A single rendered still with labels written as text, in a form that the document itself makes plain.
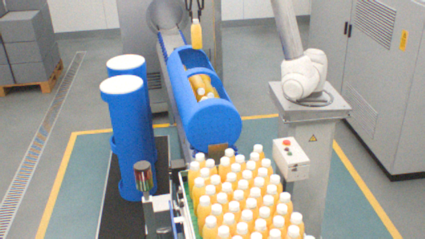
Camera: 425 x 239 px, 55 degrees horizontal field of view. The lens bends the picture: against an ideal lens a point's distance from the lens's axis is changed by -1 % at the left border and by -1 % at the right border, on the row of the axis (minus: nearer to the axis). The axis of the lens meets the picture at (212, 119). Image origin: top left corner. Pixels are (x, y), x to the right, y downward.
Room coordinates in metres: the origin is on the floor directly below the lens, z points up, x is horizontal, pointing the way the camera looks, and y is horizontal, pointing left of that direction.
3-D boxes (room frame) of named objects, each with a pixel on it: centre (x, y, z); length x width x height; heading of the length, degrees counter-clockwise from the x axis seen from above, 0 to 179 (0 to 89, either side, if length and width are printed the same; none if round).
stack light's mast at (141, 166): (1.22, 0.26, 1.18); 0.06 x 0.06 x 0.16
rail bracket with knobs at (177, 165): (1.58, 0.17, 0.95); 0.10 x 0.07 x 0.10; 100
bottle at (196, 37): (2.49, 0.08, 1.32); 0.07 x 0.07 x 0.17
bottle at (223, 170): (1.48, -0.05, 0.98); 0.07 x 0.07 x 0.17
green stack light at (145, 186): (1.22, 0.26, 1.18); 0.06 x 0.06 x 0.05
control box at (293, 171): (1.51, -0.34, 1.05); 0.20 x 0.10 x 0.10; 10
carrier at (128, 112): (2.45, 0.58, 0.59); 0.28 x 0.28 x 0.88
